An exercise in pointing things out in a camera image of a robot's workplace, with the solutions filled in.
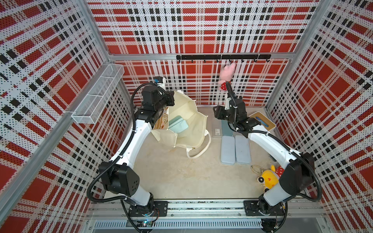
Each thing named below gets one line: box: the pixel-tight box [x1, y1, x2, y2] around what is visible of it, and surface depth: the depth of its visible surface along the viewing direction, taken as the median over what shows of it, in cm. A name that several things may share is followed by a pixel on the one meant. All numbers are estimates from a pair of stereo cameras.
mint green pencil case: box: [168, 115, 189, 134], surface depth 101 cm
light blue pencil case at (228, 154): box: [220, 135, 236, 166], surface depth 95 cm
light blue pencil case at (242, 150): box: [234, 134, 252, 165], surface depth 93 cm
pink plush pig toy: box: [217, 62, 237, 92], surface depth 95 cm
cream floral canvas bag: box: [151, 90, 212, 159], surface depth 98 cm
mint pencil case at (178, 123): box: [168, 115, 187, 131], surface depth 101 cm
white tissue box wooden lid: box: [248, 111, 277, 132], surface depth 109 cm
